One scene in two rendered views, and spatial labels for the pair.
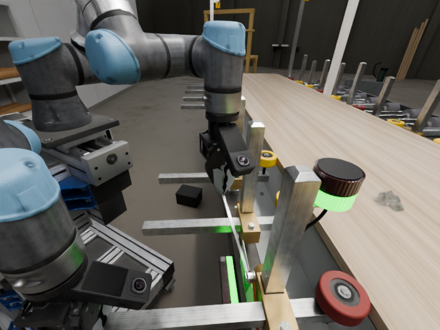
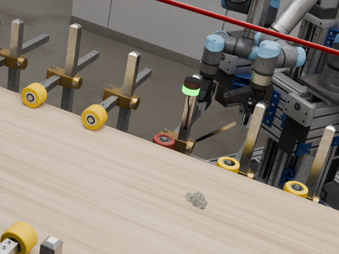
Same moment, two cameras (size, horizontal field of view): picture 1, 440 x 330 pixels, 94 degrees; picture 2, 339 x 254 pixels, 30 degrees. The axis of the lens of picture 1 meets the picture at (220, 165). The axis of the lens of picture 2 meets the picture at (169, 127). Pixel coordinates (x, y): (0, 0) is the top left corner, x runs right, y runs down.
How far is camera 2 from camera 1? 240 cm
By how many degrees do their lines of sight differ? 91
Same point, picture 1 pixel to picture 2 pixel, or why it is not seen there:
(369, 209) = (196, 185)
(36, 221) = (206, 50)
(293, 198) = not seen: hidden behind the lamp
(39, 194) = (209, 46)
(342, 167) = (192, 79)
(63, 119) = (321, 77)
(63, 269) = (202, 67)
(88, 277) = (204, 80)
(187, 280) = not seen: outside the picture
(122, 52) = (257, 36)
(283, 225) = not seen: hidden behind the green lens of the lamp
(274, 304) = (174, 134)
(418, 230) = (168, 187)
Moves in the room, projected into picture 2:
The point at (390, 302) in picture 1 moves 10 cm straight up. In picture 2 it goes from (151, 147) to (156, 122)
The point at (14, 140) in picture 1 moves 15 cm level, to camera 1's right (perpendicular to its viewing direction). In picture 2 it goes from (248, 48) to (234, 58)
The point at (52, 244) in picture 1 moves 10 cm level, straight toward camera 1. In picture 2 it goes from (204, 58) to (182, 59)
